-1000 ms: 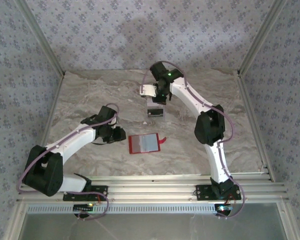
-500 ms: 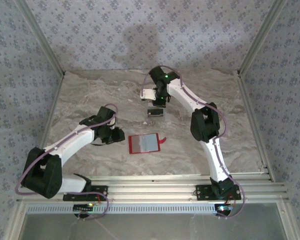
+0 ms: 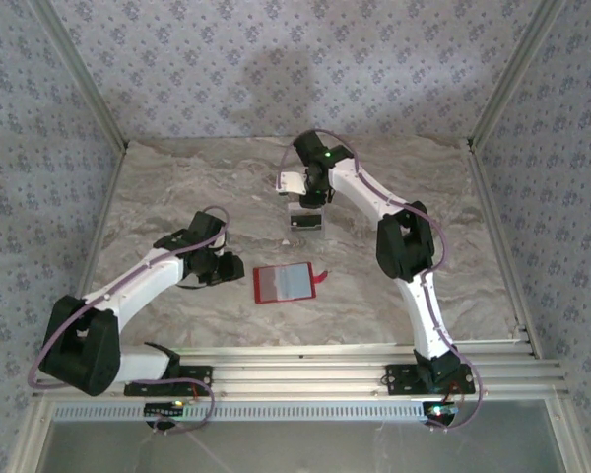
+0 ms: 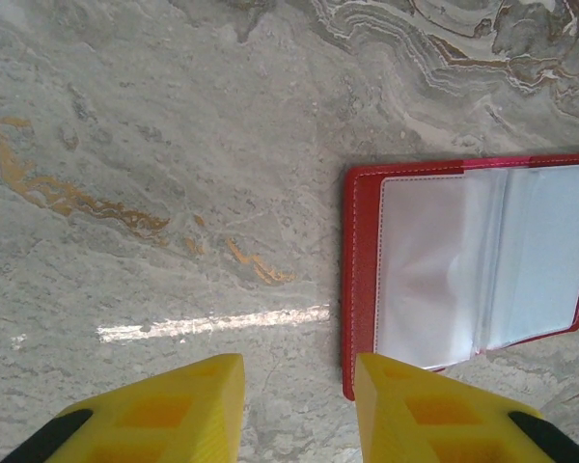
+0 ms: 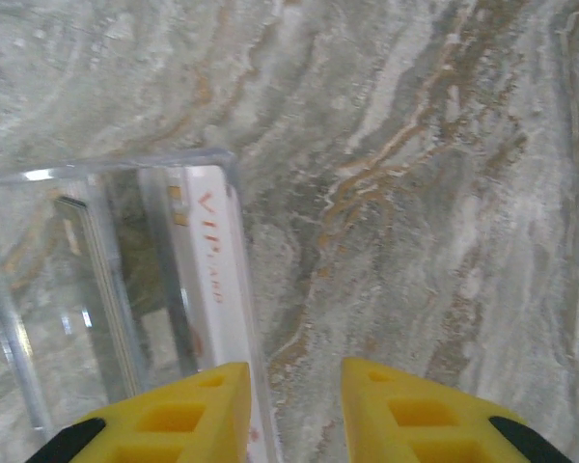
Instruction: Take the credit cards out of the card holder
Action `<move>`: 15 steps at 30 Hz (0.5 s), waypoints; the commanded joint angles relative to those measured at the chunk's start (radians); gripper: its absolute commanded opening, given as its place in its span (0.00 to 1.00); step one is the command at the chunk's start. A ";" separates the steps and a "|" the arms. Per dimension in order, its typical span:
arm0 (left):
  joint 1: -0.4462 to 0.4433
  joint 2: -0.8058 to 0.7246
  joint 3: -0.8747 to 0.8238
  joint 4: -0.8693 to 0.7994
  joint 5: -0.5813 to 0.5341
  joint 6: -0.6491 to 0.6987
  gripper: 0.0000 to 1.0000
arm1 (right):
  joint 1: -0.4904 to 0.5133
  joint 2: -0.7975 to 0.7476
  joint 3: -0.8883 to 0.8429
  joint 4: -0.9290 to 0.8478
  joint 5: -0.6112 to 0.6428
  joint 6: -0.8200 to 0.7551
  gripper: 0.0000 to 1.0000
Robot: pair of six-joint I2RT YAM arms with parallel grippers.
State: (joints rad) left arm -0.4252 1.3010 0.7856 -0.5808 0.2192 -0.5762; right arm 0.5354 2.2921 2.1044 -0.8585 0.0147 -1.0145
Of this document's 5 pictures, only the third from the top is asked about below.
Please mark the dark VIP card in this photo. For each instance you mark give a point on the dark VIP card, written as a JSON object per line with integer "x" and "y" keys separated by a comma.
{"x": 308, "y": 222}

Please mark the white VIP card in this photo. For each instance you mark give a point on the white VIP card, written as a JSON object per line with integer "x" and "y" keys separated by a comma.
{"x": 289, "y": 182}

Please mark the red leather card holder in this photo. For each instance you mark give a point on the red leather card holder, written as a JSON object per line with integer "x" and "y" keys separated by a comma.
{"x": 285, "y": 283}

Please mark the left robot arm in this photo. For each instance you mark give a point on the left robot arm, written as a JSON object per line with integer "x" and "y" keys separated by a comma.
{"x": 143, "y": 281}

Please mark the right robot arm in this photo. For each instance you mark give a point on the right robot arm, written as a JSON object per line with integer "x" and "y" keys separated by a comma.
{"x": 423, "y": 305}

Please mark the clear acrylic card stand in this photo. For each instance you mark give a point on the clear acrylic card stand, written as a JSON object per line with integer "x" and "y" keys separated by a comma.
{"x": 306, "y": 234}

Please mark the grey metal sheet panel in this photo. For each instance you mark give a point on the grey metal sheet panel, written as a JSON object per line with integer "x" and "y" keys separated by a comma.
{"x": 325, "y": 448}

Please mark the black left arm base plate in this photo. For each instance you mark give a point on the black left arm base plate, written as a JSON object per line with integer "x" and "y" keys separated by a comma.
{"x": 197, "y": 379}

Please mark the aluminium mounting rail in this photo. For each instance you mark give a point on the aluminium mounting rail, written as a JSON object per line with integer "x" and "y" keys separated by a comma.
{"x": 295, "y": 372}

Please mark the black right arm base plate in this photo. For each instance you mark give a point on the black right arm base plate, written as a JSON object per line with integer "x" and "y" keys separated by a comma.
{"x": 399, "y": 379}

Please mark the aluminium frame post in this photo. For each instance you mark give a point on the aluminium frame post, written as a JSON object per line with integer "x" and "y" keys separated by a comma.
{"x": 514, "y": 74}
{"x": 81, "y": 74}

